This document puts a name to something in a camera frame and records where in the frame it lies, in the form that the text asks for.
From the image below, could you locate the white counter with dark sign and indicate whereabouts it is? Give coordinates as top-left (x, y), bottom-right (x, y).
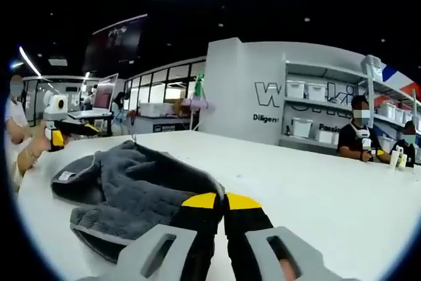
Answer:
top-left (126, 102), bottom-right (200, 138)

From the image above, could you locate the large reddish display screen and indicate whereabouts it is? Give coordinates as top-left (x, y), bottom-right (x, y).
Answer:
top-left (91, 73), bottom-right (119, 113)

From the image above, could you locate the black framed glass partition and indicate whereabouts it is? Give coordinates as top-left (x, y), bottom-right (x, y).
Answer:
top-left (124, 59), bottom-right (207, 113)

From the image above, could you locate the group of white storage bins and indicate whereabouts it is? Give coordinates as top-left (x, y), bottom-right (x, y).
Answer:
top-left (285, 54), bottom-right (421, 145)

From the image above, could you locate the white standing desk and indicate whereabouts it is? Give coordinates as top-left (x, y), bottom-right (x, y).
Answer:
top-left (67, 109), bottom-right (114, 138)

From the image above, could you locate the person's left hand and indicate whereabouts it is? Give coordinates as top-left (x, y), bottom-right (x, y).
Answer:
top-left (24, 122), bottom-right (52, 166)

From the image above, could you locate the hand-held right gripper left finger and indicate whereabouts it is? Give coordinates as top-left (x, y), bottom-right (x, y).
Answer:
top-left (77, 192), bottom-right (222, 281)

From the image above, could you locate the metal shelf rack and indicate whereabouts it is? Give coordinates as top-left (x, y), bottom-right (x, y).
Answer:
top-left (282, 59), bottom-right (421, 151)

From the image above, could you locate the grey towel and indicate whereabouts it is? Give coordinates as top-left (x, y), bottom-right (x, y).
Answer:
top-left (51, 139), bottom-right (228, 264)

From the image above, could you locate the dark hanging ceiling screen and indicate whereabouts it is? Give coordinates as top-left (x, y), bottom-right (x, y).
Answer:
top-left (82, 14), bottom-right (149, 72)

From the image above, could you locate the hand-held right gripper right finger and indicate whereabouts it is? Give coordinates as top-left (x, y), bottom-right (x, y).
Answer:
top-left (223, 192), bottom-right (359, 281)

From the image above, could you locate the pink rolled mat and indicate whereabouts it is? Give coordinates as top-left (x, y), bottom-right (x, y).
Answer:
top-left (180, 98), bottom-right (218, 113)

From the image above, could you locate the green hanging item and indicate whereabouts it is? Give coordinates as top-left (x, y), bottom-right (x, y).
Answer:
top-left (193, 75), bottom-right (205, 97)

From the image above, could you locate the ceiling light strip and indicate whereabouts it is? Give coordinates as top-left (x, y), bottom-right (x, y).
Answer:
top-left (18, 45), bottom-right (43, 78)

